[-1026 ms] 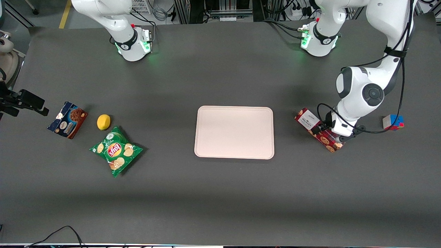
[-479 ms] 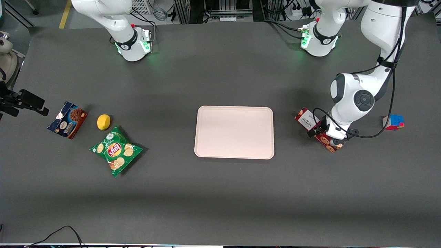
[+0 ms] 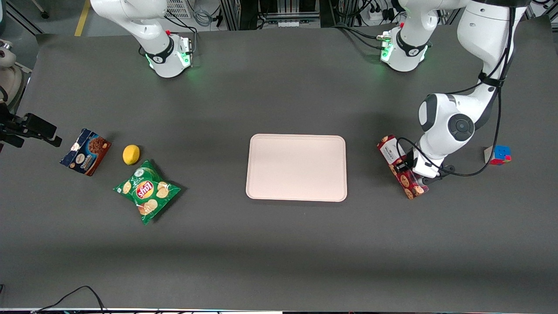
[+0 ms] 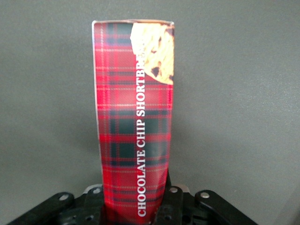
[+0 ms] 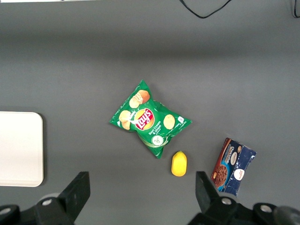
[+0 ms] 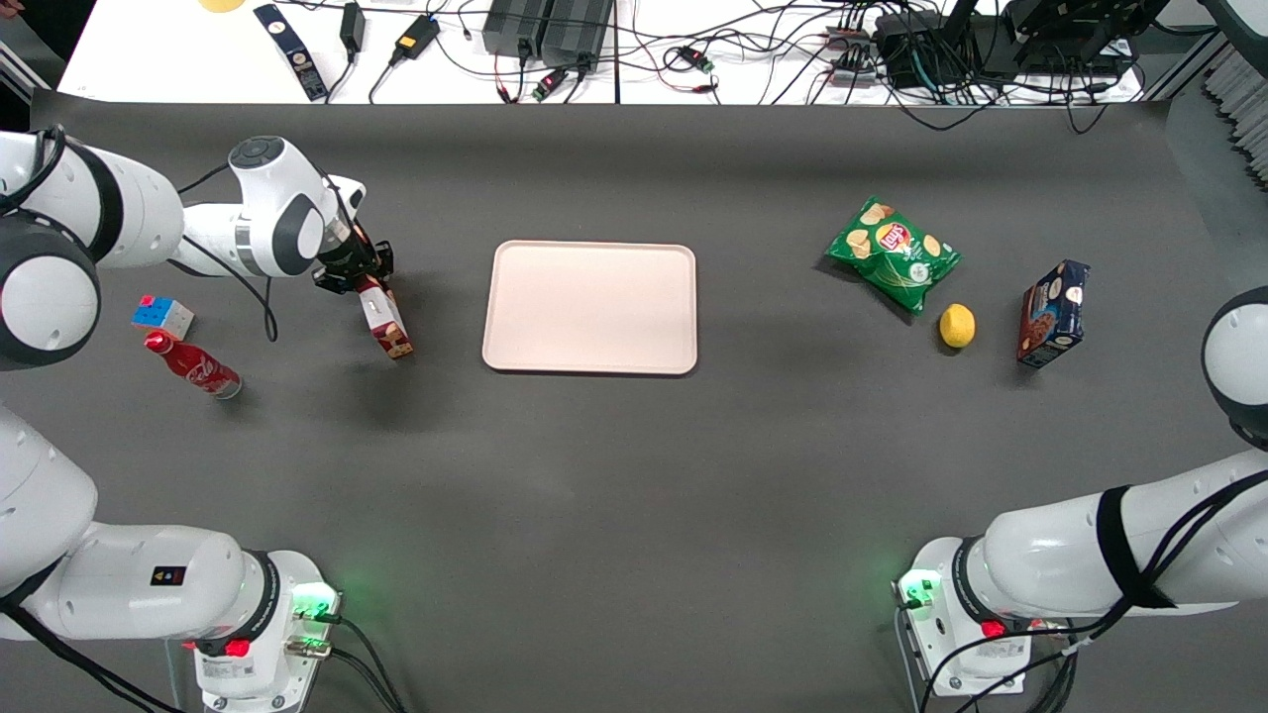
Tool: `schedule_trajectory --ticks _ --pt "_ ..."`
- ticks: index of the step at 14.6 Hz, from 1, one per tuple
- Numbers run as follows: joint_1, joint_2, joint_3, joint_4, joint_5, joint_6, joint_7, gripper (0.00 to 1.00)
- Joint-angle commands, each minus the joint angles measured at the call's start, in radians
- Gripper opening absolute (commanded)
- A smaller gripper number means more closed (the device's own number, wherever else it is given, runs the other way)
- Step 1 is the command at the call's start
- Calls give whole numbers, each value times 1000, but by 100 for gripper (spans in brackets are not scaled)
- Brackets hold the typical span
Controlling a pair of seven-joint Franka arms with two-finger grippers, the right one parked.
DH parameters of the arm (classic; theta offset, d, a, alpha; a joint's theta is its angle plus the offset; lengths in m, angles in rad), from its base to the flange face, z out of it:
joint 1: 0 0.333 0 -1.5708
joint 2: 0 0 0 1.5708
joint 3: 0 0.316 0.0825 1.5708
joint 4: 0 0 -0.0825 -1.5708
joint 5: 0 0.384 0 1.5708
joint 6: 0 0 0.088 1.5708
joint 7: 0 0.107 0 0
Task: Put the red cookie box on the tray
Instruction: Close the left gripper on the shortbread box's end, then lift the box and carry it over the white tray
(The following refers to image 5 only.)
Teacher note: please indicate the yellow lemon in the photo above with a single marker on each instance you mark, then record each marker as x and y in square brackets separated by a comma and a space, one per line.
[179, 164]

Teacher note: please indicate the beige plastic tray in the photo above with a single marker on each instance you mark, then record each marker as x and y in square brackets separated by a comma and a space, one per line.
[21, 150]

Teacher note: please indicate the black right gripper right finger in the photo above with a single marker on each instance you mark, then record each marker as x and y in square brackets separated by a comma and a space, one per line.
[208, 199]

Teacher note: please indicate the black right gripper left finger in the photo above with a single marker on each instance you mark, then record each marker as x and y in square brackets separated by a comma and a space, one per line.
[76, 194]

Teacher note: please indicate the blue chocolate cookie box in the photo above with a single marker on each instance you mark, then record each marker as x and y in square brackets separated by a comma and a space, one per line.
[232, 166]

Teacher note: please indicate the green chips bag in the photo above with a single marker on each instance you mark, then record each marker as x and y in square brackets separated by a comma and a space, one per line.
[147, 119]

